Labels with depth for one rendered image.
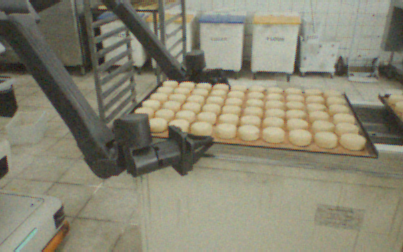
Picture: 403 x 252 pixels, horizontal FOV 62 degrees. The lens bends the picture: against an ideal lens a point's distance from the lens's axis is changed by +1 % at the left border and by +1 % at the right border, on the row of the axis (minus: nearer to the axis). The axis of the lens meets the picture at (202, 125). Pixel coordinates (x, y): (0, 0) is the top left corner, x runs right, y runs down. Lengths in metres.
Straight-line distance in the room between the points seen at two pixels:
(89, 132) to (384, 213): 0.70
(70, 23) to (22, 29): 3.71
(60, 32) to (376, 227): 4.14
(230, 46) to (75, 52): 1.91
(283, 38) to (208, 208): 3.41
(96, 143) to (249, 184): 0.39
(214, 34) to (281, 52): 0.83
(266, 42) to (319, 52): 0.71
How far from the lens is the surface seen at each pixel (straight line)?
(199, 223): 0.97
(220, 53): 4.24
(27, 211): 1.74
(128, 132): 0.67
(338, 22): 4.91
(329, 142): 0.79
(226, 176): 0.86
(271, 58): 4.24
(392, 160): 0.87
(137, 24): 1.22
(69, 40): 4.54
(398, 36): 1.27
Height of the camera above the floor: 1.26
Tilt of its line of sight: 25 degrees down
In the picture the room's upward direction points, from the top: straight up
